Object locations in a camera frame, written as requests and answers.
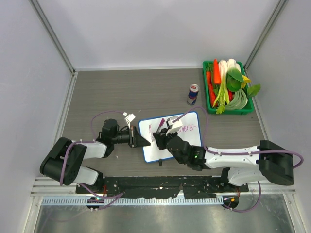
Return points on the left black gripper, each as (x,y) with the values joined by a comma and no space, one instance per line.
(135,140)

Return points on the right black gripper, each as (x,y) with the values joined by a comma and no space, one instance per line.
(161,137)

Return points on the magenta capped marker pen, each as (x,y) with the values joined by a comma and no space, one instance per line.
(160,125)

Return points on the blue framed whiteboard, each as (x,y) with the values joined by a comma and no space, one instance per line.
(190,132)

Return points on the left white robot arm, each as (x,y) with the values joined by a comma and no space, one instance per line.
(64,161)

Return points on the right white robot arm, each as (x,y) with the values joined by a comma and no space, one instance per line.
(265,162)

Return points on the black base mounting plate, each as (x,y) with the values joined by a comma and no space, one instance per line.
(164,187)

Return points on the blue silver energy drink can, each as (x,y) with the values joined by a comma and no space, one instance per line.
(193,94)

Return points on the small orange toy carrot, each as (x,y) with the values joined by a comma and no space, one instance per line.
(211,93)

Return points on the large orange toy carrot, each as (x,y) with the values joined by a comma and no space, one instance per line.
(216,73)

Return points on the pale green toy beans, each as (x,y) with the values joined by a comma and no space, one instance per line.
(239,101)

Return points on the green plastic tray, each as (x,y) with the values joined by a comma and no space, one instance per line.
(248,108)

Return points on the green toy leafy vegetable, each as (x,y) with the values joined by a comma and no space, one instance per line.
(236,81)

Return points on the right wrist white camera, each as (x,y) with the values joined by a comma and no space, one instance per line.
(173,125)

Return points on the wrist white camera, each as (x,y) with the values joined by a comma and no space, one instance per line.
(128,118)
(173,125)

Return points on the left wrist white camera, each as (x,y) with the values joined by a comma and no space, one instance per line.
(128,118)

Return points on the white slotted cable duct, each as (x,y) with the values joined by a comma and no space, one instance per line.
(90,201)

